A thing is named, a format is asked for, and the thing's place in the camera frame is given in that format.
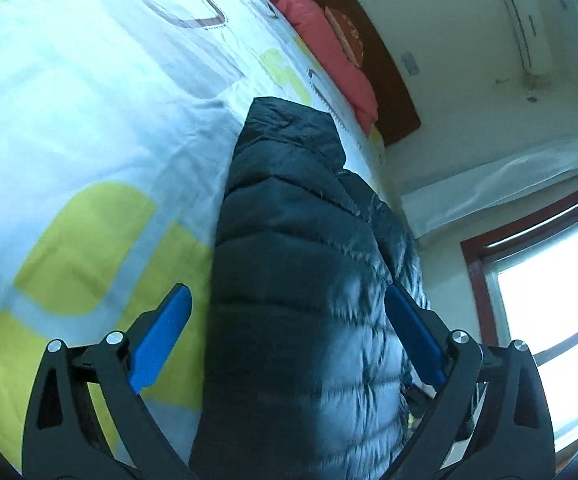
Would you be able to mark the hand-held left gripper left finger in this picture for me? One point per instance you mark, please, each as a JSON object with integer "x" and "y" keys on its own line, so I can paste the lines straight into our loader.
{"x": 161, "y": 335}

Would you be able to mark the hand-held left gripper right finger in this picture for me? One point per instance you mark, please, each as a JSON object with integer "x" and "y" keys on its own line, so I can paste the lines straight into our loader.
{"x": 414, "y": 335}

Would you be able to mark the black puffer jacket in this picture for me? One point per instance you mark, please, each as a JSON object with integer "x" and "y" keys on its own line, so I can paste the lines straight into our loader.
{"x": 309, "y": 310}

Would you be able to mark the bed with patterned sheet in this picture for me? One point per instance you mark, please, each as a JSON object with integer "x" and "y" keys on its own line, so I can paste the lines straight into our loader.
{"x": 99, "y": 160}

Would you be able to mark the wooden headboard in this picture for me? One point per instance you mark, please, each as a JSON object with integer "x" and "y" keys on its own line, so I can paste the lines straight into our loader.
{"x": 369, "y": 50}

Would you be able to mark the red pillow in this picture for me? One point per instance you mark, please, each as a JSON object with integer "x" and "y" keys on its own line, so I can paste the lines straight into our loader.
{"x": 329, "y": 45}

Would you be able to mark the white air conditioner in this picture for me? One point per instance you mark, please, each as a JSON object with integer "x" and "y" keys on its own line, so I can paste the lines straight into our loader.
{"x": 526, "y": 22}

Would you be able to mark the window with red frame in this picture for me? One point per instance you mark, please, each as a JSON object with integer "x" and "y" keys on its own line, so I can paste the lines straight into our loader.
{"x": 539, "y": 320}

